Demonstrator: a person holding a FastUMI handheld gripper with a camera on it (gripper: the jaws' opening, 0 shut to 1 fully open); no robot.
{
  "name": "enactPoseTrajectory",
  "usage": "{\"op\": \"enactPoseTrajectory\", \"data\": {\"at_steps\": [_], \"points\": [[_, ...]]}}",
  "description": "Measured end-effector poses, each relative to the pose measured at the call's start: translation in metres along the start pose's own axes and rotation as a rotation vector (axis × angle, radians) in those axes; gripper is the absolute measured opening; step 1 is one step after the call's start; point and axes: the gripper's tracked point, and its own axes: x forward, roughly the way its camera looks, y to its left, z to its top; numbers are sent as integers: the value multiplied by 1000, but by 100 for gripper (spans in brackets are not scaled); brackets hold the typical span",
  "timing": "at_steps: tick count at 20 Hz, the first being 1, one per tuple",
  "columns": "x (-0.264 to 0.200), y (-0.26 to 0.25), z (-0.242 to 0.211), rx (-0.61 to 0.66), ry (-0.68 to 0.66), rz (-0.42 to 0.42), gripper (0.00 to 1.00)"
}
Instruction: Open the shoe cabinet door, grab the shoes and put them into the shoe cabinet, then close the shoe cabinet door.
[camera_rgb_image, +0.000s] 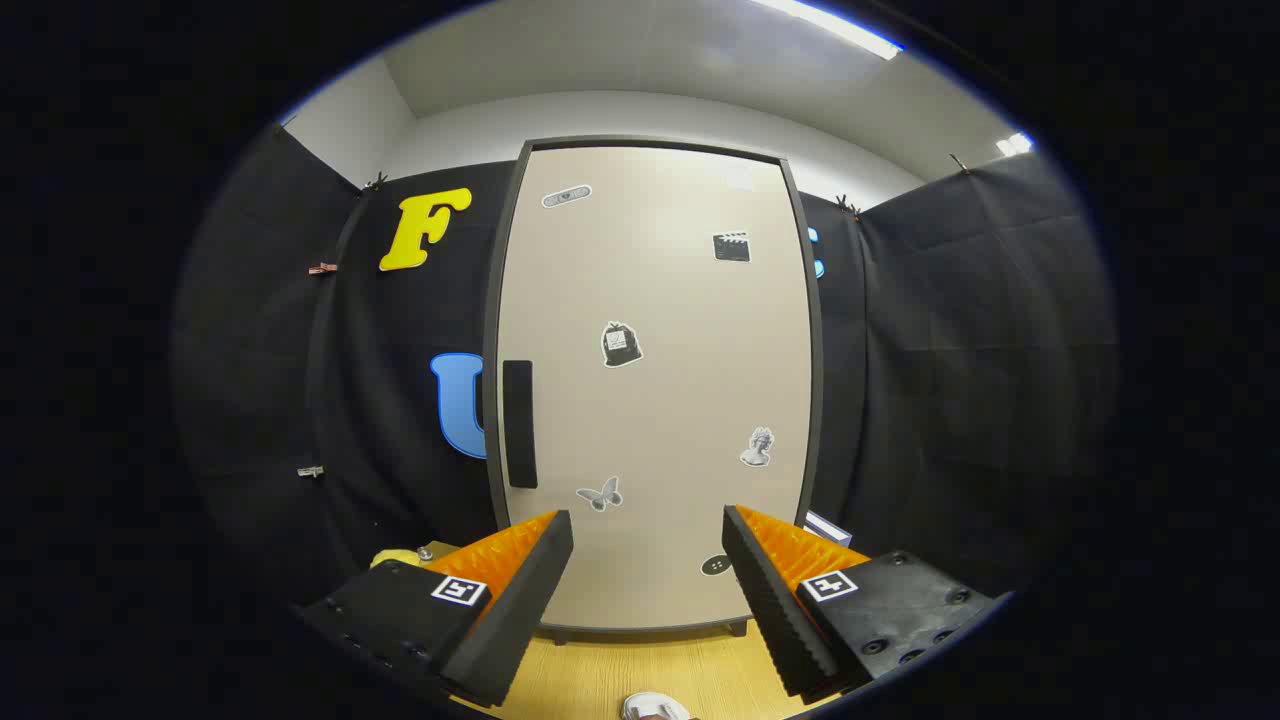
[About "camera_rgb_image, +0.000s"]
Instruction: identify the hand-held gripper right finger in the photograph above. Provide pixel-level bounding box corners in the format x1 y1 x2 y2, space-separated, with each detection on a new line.
722 505 1001 701

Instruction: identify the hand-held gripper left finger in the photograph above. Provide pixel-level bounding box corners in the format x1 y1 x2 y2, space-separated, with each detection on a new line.
295 510 575 709

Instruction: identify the white canvas shoe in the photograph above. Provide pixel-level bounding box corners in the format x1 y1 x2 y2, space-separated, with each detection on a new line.
620 692 692 720

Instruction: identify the black door handle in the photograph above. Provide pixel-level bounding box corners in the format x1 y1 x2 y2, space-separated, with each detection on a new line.
502 360 538 489

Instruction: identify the grey shoe cabinet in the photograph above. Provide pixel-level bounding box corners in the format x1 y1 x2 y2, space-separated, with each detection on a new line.
483 137 824 641

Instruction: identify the black backdrop cloth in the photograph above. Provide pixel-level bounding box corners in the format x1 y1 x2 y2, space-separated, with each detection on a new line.
170 125 1116 621

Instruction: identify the long ceiling light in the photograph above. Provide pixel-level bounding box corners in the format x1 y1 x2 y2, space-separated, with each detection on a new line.
750 0 903 60

